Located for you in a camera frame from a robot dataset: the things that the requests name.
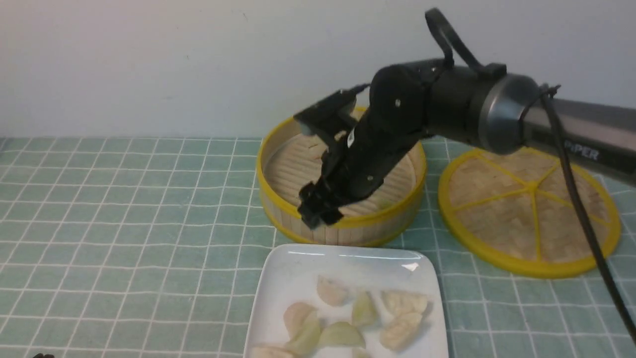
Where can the yellow pleated dumpling upper right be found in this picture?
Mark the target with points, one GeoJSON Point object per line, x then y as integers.
{"type": "Point", "coordinates": [399, 302]}

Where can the green dumpling plate centre bottom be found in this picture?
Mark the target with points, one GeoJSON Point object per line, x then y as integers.
{"type": "Point", "coordinates": [341, 334]}

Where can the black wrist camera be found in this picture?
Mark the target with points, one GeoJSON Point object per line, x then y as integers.
{"type": "Point", "coordinates": [329, 116]}

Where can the yellow rimmed bamboo steamer lid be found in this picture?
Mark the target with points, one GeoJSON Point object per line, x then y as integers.
{"type": "Point", "coordinates": [515, 213]}

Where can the yellow pleated dumpling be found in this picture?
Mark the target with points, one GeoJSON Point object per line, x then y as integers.
{"type": "Point", "coordinates": [398, 334]}
{"type": "Point", "coordinates": [399, 302]}

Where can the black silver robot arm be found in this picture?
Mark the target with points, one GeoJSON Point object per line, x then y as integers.
{"type": "Point", "coordinates": [499, 115]}

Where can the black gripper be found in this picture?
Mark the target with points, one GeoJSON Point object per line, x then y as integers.
{"type": "Point", "coordinates": [373, 146]}

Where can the pale green dumpling plate left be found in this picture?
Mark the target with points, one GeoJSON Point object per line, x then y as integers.
{"type": "Point", "coordinates": [304, 338]}

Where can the pink dumpling on plate left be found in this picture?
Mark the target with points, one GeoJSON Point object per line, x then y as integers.
{"type": "Point", "coordinates": [295, 316]}

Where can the pale pink dumpling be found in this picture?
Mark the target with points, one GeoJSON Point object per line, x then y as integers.
{"type": "Point", "coordinates": [332, 291]}

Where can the green checked tablecloth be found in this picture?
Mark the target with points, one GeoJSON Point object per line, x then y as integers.
{"type": "Point", "coordinates": [153, 248]}

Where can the yellow rimmed bamboo steamer basket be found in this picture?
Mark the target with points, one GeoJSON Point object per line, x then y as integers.
{"type": "Point", "coordinates": [287, 160]}

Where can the white square plate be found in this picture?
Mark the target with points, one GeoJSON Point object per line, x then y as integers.
{"type": "Point", "coordinates": [290, 275]}

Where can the yellow pleated dumpling lower right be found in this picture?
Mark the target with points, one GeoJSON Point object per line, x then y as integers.
{"type": "Point", "coordinates": [398, 334]}

